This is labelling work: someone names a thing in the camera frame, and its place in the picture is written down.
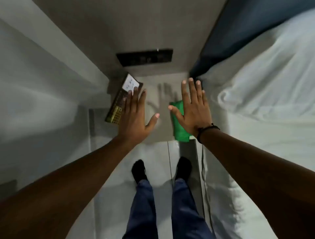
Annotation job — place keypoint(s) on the person's left hand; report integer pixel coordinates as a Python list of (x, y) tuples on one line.
[(133, 120)]

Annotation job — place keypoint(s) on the person's right hand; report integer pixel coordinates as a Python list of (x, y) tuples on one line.
[(195, 115)]

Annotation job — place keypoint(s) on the person's left middle finger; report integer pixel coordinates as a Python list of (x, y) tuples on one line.
[(136, 98)]

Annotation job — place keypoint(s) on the person's right middle finger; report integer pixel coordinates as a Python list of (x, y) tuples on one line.
[(192, 91)]

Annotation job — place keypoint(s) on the person's right little finger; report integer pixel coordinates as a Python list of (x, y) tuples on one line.
[(204, 98)]

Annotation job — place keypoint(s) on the person's right thumb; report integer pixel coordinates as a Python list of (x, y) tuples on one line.
[(175, 112)]

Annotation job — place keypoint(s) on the person's left thumb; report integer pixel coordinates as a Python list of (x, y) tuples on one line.
[(153, 120)]

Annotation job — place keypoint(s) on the person's right forearm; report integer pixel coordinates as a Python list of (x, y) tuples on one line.
[(260, 177)]

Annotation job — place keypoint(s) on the person's left forearm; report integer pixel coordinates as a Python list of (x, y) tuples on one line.
[(64, 187)]

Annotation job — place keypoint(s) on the white card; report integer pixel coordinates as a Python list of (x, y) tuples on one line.
[(130, 84)]

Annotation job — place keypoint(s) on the green cloth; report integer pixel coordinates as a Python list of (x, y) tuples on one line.
[(181, 131)]

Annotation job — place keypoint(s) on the grey bedside table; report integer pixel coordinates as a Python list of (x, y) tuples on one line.
[(160, 98)]

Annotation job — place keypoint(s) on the black wristband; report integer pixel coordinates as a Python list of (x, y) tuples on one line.
[(202, 130)]

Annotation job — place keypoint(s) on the black shoe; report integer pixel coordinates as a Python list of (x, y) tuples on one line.
[(139, 171), (183, 168)]

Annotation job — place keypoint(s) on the white bed sheet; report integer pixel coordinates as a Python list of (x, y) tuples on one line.
[(265, 93)]

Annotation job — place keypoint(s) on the dark blue headboard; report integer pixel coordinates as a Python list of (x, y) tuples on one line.
[(246, 27)]

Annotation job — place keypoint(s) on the blue trousers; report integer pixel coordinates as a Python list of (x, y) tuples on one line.
[(145, 211)]

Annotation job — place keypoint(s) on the black wall switch panel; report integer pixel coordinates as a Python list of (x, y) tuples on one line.
[(144, 57)]

